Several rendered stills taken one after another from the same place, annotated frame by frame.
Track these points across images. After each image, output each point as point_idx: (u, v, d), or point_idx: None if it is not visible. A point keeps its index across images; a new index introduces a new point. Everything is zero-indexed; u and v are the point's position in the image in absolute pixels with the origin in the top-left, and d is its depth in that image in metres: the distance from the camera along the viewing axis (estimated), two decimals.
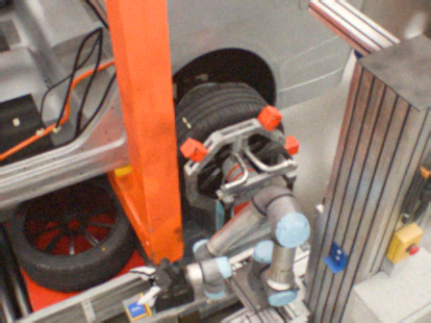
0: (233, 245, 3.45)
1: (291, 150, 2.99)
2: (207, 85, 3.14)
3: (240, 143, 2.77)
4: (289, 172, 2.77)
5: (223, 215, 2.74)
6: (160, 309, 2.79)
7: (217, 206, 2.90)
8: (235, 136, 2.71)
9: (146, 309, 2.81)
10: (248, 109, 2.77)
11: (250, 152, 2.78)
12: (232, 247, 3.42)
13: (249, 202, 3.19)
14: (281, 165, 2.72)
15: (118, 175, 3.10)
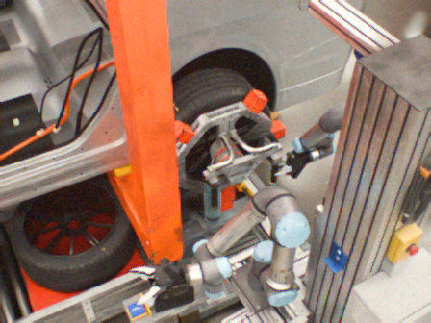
0: (222, 229, 3.54)
1: (277, 134, 3.08)
2: None
3: (227, 126, 2.86)
4: (273, 154, 2.85)
5: (211, 196, 2.82)
6: (160, 309, 2.79)
7: (205, 187, 2.98)
8: (221, 118, 2.79)
9: (146, 309, 2.81)
10: (235, 92, 2.85)
11: (237, 135, 2.86)
12: None
13: (237, 186, 3.27)
14: (266, 147, 2.80)
15: (118, 175, 3.10)
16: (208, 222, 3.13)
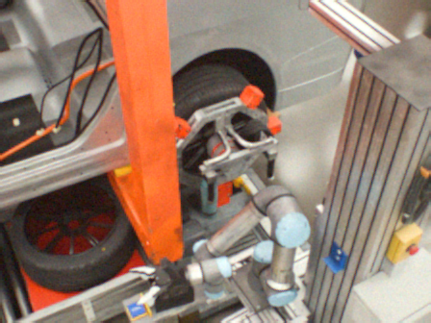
0: (219, 224, 3.56)
1: (273, 129, 3.10)
2: None
3: (223, 121, 2.88)
4: (269, 149, 2.88)
5: (207, 190, 2.85)
6: (160, 309, 2.79)
7: (202, 183, 3.00)
8: (217, 113, 2.81)
9: (146, 309, 2.81)
10: (231, 87, 2.88)
11: (233, 130, 2.88)
12: (218, 226, 3.53)
13: (234, 181, 3.30)
14: (262, 142, 2.82)
15: (118, 175, 3.10)
16: (205, 217, 3.16)
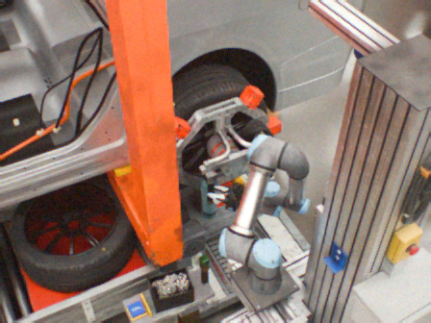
0: (219, 224, 3.56)
1: (273, 129, 3.10)
2: None
3: (223, 121, 2.88)
4: None
5: (207, 190, 2.85)
6: (160, 309, 2.79)
7: (202, 183, 3.00)
8: (217, 113, 2.81)
9: (146, 309, 2.81)
10: (231, 87, 2.88)
11: (233, 130, 2.88)
12: (218, 226, 3.53)
13: (234, 181, 3.30)
14: None
15: (118, 175, 3.10)
16: (205, 217, 3.16)
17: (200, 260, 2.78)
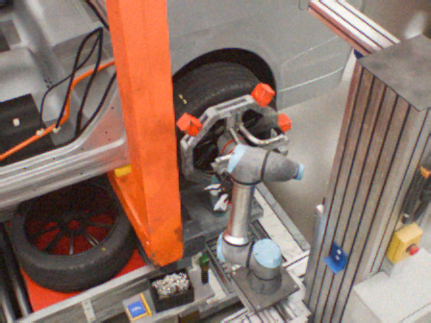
0: (220, 225, 3.56)
1: (283, 127, 3.11)
2: None
3: (235, 118, 2.89)
4: (280, 146, 2.89)
5: None
6: (160, 309, 2.79)
7: (213, 180, 3.02)
8: (229, 111, 2.83)
9: (146, 309, 2.81)
10: (241, 86, 2.89)
11: (243, 127, 2.89)
12: (219, 227, 3.53)
13: None
14: (272, 139, 2.84)
15: (118, 175, 3.10)
16: (215, 214, 3.17)
17: (200, 260, 2.78)
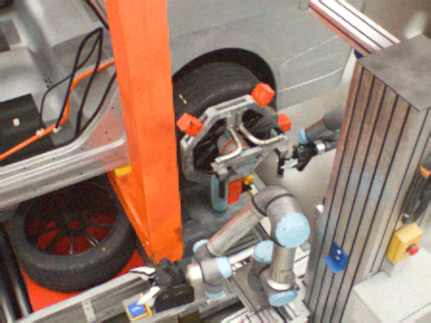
0: (220, 225, 3.56)
1: (283, 127, 3.11)
2: None
3: (235, 118, 2.89)
4: (280, 146, 2.89)
5: (218, 187, 2.86)
6: (160, 309, 2.79)
7: (213, 180, 3.02)
8: (229, 111, 2.83)
9: (146, 309, 2.81)
10: (241, 86, 2.89)
11: (243, 127, 2.89)
12: (219, 227, 3.53)
13: (243, 178, 3.31)
14: (272, 139, 2.84)
15: (118, 175, 3.10)
16: (215, 214, 3.17)
17: None
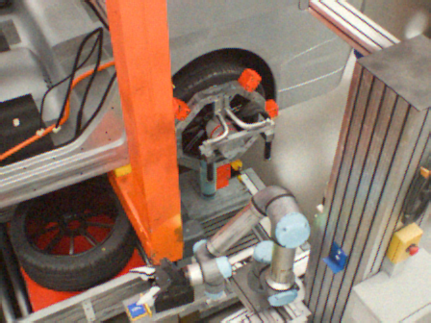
0: (211, 211, 3.63)
1: (270, 112, 3.19)
2: None
3: (222, 104, 2.97)
4: (266, 131, 2.97)
5: (206, 170, 2.94)
6: (160, 309, 2.79)
7: (201, 163, 3.10)
8: (216, 95, 2.91)
9: (146, 309, 2.81)
10: (229, 71, 2.97)
11: (231, 111, 2.97)
12: (210, 211, 3.60)
13: (233, 163, 3.39)
14: (259, 123, 2.91)
15: (118, 175, 3.10)
16: (204, 198, 3.25)
17: None
